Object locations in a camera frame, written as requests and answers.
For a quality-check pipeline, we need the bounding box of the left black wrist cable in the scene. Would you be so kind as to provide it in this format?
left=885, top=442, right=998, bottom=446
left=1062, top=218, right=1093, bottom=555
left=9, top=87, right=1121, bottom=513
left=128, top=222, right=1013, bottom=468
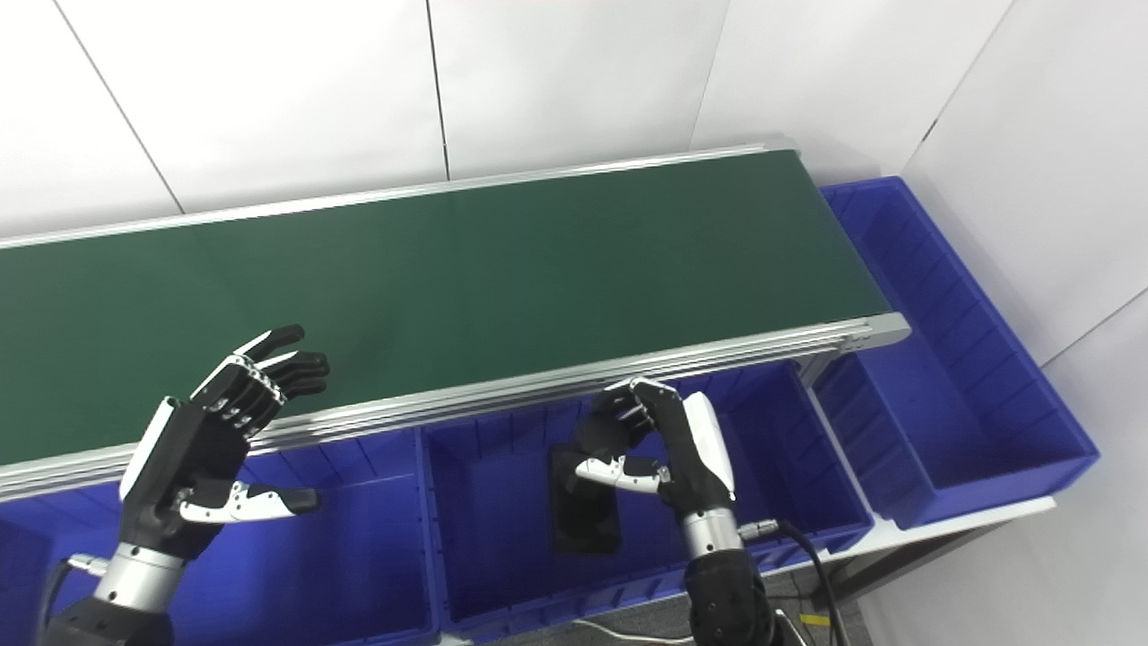
left=34, top=554, right=110, bottom=646

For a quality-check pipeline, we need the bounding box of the blue plastic bin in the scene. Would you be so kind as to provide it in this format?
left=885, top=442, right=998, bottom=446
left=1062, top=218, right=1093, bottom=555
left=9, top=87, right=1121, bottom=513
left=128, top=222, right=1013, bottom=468
left=0, top=429, right=441, bottom=646
left=417, top=359, right=876, bottom=643
left=811, top=176, right=1102, bottom=531

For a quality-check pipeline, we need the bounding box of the black cylinder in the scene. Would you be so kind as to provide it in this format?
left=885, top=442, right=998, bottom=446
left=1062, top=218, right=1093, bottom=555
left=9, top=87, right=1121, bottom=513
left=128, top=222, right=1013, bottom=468
left=549, top=399, right=631, bottom=556

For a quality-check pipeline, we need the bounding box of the green conveyor belt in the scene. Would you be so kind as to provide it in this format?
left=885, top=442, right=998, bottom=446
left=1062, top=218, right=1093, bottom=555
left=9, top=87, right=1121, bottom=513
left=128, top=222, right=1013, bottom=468
left=0, top=139, right=912, bottom=503
left=0, top=149, right=894, bottom=468

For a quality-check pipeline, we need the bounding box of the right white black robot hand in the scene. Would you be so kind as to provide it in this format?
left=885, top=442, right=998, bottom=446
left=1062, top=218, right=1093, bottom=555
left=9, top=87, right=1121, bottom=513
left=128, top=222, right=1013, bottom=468
left=574, top=376, right=739, bottom=521

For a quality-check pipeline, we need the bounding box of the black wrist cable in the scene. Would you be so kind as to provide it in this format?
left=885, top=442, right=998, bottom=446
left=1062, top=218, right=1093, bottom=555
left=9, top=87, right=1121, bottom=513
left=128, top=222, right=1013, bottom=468
left=34, top=554, right=110, bottom=646
left=739, top=518, right=849, bottom=646

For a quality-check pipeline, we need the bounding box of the white floor cable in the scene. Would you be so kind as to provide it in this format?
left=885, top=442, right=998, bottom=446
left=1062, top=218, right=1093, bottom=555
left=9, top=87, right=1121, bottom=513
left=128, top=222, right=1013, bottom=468
left=572, top=616, right=693, bottom=644

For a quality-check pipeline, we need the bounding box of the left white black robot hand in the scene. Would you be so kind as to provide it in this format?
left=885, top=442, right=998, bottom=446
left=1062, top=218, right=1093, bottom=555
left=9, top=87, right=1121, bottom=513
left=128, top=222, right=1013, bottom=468
left=119, top=325, right=331, bottom=562

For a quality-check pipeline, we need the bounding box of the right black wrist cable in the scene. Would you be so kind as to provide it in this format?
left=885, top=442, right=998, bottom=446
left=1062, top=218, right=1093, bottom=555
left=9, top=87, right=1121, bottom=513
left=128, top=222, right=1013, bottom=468
left=739, top=518, right=849, bottom=646

